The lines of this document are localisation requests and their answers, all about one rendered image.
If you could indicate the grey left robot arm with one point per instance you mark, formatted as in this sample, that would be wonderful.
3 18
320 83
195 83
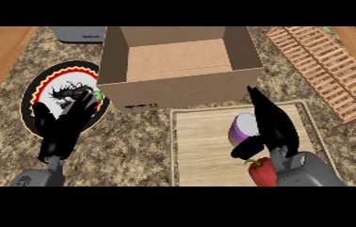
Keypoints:
41 174

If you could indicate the grey appliance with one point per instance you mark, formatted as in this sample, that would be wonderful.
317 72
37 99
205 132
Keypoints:
81 33

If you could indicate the purple can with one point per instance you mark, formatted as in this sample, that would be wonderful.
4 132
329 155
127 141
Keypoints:
242 128

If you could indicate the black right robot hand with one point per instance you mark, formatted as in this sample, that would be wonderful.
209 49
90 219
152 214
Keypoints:
273 124

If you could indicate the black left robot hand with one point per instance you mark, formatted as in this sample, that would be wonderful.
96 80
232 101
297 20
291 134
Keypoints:
62 128

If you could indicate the wooden slatted tiered shelf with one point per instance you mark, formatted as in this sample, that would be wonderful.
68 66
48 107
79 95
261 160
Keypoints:
319 67

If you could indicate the round plate with dragon print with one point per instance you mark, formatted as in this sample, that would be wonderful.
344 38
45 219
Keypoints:
50 89

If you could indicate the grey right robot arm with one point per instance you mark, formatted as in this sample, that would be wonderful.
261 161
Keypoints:
302 169

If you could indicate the small green item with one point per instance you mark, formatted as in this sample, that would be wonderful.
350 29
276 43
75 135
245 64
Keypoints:
97 95

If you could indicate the red bell pepper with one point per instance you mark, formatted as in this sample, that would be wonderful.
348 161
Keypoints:
263 172

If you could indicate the open brown cardboard box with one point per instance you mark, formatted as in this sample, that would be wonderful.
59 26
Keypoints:
177 69

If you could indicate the pale wooden tray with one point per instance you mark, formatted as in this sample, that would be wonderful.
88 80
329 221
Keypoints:
208 149

